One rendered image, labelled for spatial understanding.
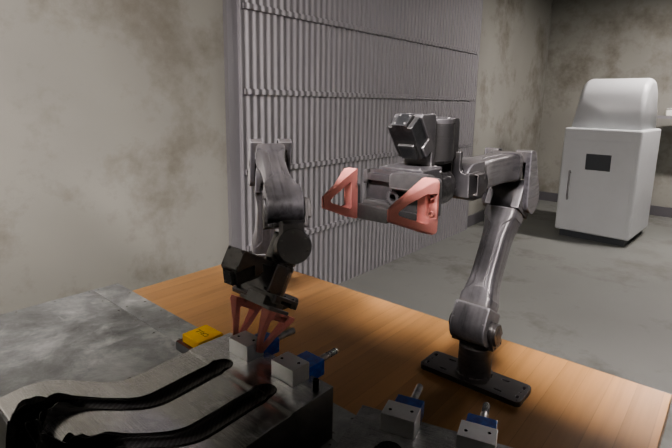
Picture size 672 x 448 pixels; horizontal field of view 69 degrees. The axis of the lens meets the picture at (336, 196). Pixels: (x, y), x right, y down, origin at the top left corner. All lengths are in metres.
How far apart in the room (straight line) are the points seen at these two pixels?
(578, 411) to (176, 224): 2.10
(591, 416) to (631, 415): 0.07
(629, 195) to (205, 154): 3.94
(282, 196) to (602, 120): 4.71
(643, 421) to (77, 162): 2.14
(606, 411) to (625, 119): 4.47
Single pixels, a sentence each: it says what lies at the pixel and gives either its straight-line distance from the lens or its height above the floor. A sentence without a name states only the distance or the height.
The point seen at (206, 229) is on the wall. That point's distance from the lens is 2.76.
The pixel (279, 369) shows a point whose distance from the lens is 0.81.
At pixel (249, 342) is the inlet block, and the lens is 0.87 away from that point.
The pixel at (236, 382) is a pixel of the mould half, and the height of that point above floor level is 0.89.
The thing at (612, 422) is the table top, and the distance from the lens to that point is 1.01.
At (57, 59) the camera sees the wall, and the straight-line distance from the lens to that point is 2.35.
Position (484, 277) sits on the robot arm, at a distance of 0.95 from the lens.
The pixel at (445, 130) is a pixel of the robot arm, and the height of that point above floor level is 1.28.
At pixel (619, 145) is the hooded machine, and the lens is 5.25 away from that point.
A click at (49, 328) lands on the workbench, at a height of 0.80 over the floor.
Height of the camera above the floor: 1.32
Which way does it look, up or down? 11 degrees down
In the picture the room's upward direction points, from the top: 1 degrees clockwise
